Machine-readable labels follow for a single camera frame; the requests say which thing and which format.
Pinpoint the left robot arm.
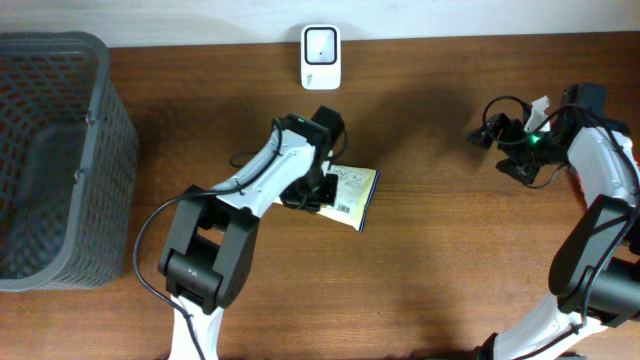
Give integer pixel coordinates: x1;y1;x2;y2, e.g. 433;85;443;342
158;106;346;359

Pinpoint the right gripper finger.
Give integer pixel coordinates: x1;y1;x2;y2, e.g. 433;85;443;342
496;159;539;185
465;127;493;149

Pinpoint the white barcode scanner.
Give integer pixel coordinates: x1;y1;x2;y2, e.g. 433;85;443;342
300;24;342;91

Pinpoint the grey plastic mesh basket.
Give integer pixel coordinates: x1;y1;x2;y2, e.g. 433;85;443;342
1;32;139;293

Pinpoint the beige wet wipes pack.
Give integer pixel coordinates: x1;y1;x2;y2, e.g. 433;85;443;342
274;164;379;232

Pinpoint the red candy bag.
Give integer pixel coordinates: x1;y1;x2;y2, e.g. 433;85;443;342
576;160;636;205

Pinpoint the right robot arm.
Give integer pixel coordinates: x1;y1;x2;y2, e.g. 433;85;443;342
467;83;639;359

